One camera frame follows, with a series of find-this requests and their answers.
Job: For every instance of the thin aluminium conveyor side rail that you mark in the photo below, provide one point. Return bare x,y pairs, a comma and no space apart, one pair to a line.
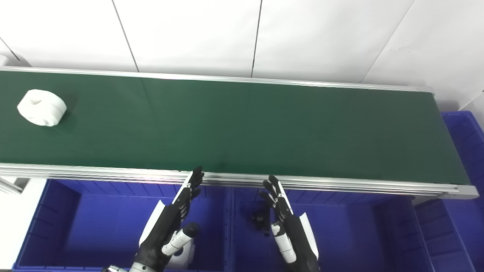
227,78

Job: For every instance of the wide aluminium conveyor side rail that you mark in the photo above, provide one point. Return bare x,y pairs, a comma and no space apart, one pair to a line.
340,184

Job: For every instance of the blue plastic bin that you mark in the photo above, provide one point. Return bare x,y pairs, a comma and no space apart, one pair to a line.
435,241
102,226
348,234
467,143

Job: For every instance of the white hexagonal plastic part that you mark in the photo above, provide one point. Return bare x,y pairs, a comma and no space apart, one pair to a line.
187,256

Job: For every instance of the aluminium conveyor support bracket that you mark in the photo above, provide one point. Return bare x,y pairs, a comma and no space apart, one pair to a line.
13,185

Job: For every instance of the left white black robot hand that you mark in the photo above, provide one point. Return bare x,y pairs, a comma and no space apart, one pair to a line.
162,223

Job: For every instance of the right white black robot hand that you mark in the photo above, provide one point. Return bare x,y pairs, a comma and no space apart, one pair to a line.
293,234

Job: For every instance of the white round plastic part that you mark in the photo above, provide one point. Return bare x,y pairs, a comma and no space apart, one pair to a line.
41,107

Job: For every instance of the green conveyor belt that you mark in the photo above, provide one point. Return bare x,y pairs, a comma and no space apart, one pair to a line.
242,128

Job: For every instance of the small black plastic part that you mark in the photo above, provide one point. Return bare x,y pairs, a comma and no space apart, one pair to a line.
260,221

